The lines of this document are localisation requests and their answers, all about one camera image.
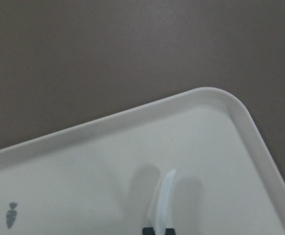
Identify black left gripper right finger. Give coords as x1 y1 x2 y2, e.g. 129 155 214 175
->
165 228 175 235

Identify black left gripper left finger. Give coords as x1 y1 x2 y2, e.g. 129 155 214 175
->
142 227 154 235

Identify white ceramic spoon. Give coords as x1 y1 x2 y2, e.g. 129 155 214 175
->
154 169 177 235

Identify beige rabbit tray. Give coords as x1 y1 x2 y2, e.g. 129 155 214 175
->
0 88 285 235

